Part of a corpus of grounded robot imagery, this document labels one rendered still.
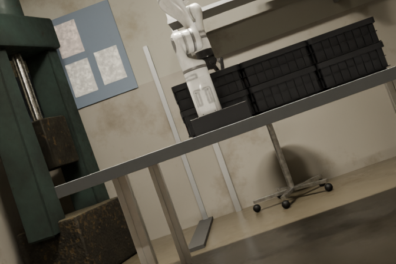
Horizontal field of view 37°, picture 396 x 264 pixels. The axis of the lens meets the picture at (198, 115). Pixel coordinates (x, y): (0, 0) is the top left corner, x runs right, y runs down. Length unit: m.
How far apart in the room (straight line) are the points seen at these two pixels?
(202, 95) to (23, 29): 2.75
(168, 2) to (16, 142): 2.32
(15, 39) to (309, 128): 2.48
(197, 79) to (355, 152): 3.15
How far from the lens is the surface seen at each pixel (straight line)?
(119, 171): 1.93
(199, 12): 2.53
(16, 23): 4.67
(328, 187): 4.46
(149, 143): 5.12
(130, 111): 5.15
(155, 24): 5.19
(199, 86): 2.15
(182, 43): 2.17
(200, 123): 2.12
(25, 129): 4.34
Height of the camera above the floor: 0.69
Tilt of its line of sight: 2 degrees up
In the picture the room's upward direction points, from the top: 20 degrees counter-clockwise
